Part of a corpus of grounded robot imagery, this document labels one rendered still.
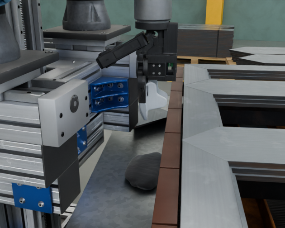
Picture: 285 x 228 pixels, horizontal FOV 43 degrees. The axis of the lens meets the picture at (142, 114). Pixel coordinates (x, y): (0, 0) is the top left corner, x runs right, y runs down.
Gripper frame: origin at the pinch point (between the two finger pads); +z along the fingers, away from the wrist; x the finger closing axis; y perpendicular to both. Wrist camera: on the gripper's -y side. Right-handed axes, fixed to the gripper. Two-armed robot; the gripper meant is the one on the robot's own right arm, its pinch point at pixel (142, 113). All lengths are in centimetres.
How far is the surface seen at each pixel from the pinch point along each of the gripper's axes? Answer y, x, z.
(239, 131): 22.4, 5.8, 5.6
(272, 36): 186, 694, 82
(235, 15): 113, 707, 43
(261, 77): 39, 67, 8
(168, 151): 6.1, -2.0, 7.9
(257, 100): 31.7, 34.3, 7.0
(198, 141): 12.5, -1.1, 5.6
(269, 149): 27.2, -3.1, 5.6
